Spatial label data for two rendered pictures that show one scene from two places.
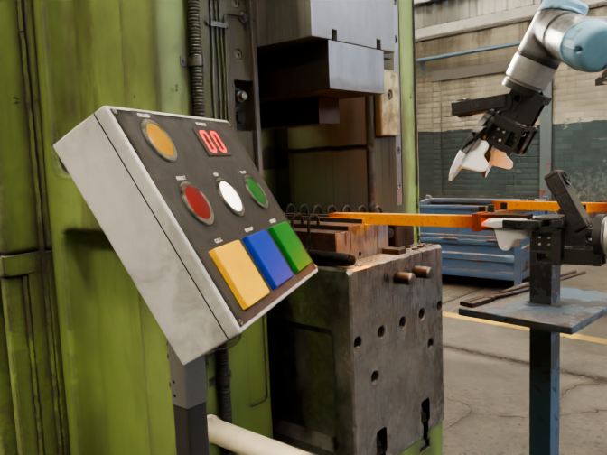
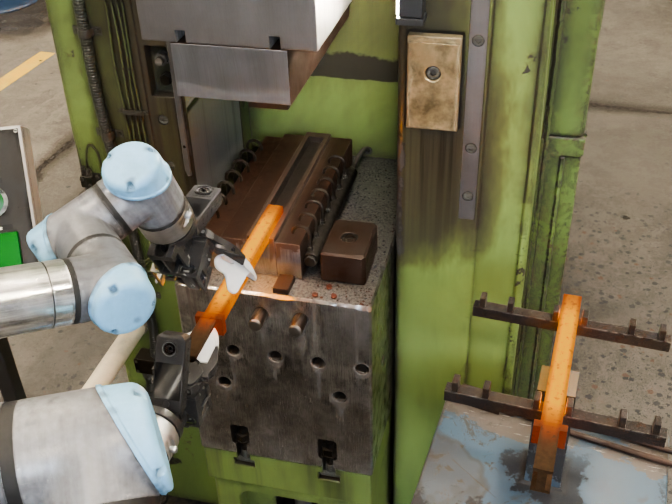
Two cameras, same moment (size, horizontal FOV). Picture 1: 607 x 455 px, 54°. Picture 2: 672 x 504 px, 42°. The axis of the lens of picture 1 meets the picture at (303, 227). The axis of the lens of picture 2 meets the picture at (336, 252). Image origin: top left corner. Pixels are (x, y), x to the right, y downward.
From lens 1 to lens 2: 1.81 m
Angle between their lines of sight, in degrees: 65
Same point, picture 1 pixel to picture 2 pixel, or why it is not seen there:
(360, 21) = (232, 16)
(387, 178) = (433, 180)
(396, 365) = (263, 387)
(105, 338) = not seen: hidden behind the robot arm
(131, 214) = not seen: outside the picture
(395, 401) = (263, 415)
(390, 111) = (431, 97)
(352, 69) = (218, 76)
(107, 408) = not seen: hidden behind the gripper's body
